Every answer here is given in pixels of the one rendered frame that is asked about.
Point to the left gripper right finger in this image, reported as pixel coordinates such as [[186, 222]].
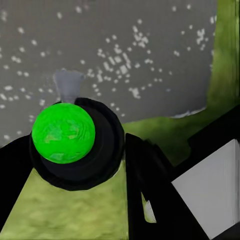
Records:
[[174, 220]]

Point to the insectifuge atomizer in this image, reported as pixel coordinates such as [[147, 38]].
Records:
[[78, 143]]

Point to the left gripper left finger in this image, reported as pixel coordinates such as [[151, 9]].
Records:
[[15, 168]]

